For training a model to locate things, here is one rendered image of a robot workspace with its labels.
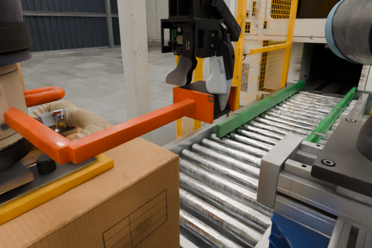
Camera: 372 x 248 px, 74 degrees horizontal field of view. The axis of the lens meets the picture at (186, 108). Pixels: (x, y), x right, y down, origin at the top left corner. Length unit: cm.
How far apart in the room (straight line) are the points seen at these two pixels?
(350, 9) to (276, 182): 31
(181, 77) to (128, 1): 142
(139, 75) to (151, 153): 137
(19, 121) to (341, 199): 46
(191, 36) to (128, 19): 150
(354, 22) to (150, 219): 50
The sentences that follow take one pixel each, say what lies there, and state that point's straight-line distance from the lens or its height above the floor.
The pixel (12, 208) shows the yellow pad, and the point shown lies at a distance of 45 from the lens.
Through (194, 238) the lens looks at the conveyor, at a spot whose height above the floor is 49.
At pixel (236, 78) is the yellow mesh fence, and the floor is 81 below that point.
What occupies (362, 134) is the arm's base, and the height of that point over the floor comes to 106.
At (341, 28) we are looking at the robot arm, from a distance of 50.
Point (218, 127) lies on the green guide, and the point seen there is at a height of 63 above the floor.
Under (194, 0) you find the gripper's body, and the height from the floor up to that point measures 124.
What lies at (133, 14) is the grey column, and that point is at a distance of 183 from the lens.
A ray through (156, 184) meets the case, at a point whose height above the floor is 91.
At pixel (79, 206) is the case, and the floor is 95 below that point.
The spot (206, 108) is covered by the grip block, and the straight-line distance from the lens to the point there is 41.
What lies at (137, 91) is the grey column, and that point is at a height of 72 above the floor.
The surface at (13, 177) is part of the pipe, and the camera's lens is 45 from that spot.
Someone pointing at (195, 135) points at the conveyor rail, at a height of 59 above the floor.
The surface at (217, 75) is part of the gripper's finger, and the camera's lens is 40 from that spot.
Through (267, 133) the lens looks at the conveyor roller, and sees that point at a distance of 166.
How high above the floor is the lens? 121
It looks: 19 degrees down
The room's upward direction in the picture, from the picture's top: straight up
